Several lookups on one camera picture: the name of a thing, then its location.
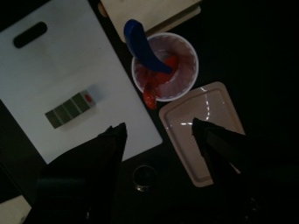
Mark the toy sushi roll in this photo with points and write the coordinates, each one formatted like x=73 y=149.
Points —
x=65 y=112

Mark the blue plastic utensil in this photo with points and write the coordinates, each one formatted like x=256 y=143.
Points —
x=140 y=46

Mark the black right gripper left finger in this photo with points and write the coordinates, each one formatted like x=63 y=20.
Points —
x=77 y=180

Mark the white plastic cutting board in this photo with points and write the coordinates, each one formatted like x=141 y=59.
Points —
x=77 y=64

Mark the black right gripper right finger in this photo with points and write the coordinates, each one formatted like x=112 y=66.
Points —
x=240 y=175

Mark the pink rectangular plate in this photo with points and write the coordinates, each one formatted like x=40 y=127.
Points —
x=179 y=145

